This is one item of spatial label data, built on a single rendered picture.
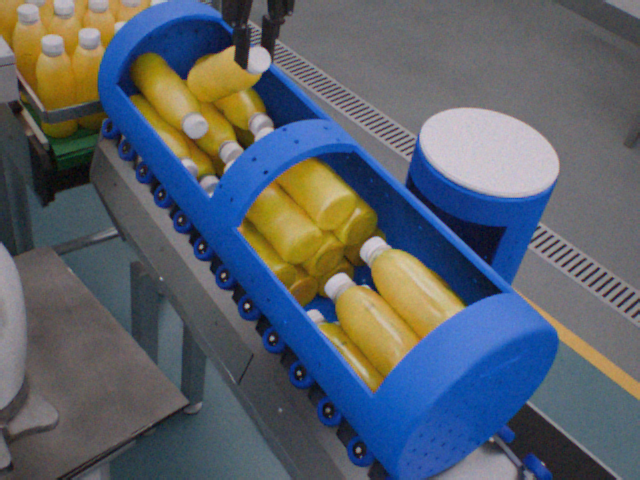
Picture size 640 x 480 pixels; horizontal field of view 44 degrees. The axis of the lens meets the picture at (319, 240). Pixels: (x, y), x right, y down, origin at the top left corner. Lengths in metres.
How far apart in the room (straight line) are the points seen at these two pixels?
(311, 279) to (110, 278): 1.48
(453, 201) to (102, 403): 0.76
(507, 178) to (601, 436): 1.23
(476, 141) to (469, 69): 2.41
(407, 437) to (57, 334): 0.51
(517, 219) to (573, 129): 2.28
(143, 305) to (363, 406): 0.94
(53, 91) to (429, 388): 1.00
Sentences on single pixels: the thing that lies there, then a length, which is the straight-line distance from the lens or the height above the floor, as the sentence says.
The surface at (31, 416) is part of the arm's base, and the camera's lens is 1.08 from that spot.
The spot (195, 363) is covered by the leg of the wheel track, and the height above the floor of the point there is 0.23.
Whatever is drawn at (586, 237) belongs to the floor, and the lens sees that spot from 3.23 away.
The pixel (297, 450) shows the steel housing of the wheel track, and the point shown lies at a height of 0.86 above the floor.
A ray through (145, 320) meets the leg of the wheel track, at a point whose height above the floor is 0.47.
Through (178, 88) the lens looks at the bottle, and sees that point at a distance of 1.41.
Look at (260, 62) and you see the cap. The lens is 1.27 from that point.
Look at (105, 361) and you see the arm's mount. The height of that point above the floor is 1.01.
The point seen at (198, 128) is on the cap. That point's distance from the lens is 1.38.
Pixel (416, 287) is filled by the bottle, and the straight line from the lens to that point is 1.05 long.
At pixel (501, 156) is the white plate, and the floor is 1.04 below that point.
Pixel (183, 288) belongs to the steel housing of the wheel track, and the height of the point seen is 0.86.
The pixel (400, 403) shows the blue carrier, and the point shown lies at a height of 1.16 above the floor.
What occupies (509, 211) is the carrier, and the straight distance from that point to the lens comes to 1.54.
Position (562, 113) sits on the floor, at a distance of 3.91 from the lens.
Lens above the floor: 1.92
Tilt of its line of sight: 43 degrees down
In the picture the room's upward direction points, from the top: 11 degrees clockwise
